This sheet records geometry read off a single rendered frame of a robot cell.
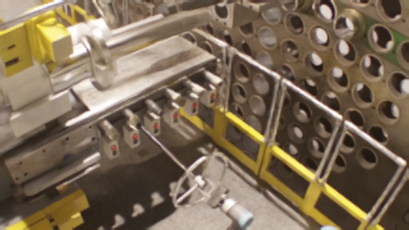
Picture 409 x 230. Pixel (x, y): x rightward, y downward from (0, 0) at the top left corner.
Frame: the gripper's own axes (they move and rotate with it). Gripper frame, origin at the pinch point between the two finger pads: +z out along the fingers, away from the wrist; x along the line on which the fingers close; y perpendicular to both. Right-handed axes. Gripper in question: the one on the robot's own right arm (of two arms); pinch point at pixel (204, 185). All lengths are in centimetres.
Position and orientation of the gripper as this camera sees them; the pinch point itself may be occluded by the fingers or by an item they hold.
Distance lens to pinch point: 196.1
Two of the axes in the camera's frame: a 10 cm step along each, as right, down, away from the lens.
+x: 5.5, -8.3, -1.0
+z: -6.5, -5.1, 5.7
